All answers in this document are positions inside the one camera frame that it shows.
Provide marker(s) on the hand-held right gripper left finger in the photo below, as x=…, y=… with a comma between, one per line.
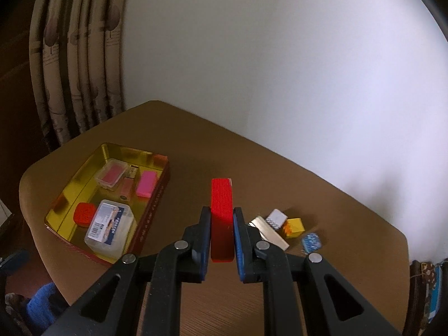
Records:
x=204, y=241

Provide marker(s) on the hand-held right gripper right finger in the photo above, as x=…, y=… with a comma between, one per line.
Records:
x=239, y=245

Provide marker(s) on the silver rectangular box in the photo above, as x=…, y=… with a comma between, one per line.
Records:
x=269, y=232

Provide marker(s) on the red rectangular box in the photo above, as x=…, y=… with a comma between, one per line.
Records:
x=222, y=210

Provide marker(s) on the white box black chevrons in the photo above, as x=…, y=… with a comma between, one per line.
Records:
x=278, y=217

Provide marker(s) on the yellow small box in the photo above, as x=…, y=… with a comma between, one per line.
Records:
x=295, y=227

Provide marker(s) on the blue patterned small tin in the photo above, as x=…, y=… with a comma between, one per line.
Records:
x=311, y=242

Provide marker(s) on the pink rectangular box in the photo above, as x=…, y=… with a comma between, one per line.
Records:
x=146, y=183

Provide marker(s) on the pink lipstick tube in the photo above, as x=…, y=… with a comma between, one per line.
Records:
x=126, y=189

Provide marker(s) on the clear plastic box blue label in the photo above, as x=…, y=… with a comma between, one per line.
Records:
x=108, y=227

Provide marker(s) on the clear box pink contents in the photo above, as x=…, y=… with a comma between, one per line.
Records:
x=111, y=175

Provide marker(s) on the red square case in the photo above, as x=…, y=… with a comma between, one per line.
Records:
x=84, y=213

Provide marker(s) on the red tin box gold inside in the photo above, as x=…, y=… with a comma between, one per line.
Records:
x=75, y=196

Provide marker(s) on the blue chair seat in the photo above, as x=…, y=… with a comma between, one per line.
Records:
x=42, y=304

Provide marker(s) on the dark wooden cabinet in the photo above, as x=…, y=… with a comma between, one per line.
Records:
x=416, y=304

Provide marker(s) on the brown floral cloth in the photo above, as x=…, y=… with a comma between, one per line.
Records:
x=427, y=269

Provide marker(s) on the blue cardboard box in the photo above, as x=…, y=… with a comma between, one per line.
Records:
x=435, y=297

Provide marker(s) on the beige leaf print curtain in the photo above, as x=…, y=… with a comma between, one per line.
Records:
x=80, y=59

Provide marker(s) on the brown wooden door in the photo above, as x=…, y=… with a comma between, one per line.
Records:
x=17, y=112

